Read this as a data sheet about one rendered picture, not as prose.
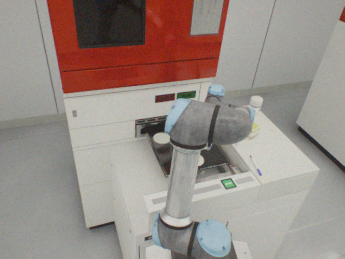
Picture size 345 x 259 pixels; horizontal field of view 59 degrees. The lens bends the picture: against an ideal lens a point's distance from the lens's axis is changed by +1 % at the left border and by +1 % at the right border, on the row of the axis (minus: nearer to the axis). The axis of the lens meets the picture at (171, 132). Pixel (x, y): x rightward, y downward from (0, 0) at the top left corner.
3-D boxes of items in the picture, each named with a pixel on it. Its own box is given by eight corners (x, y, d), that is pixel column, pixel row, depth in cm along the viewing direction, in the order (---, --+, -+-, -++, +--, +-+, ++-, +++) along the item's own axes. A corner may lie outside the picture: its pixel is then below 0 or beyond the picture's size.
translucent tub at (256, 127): (239, 133, 171) (242, 123, 166) (248, 129, 175) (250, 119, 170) (249, 140, 166) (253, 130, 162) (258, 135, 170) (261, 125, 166)
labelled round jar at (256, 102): (246, 109, 191) (249, 96, 185) (255, 107, 193) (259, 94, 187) (251, 115, 186) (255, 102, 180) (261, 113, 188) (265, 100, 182)
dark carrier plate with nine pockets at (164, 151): (147, 134, 176) (147, 133, 175) (201, 124, 186) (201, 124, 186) (167, 175, 151) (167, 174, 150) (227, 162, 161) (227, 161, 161)
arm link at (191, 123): (188, 265, 101) (217, 110, 81) (147, 251, 104) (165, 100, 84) (196, 241, 112) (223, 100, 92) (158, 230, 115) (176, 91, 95)
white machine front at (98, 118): (72, 148, 172) (61, 87, 147) (201, 127, 197) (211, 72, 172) (73, 152, 170) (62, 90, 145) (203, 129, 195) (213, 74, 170)
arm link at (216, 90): (206, 89, 129) (209, 81, 135) (202, 110, 136) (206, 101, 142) (223, 93, 127) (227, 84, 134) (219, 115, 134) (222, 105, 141)
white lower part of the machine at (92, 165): (76, 169, 272) (62, 90, 221) (163, 152, 297) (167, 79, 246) (87, 235, 221) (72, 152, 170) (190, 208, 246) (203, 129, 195)
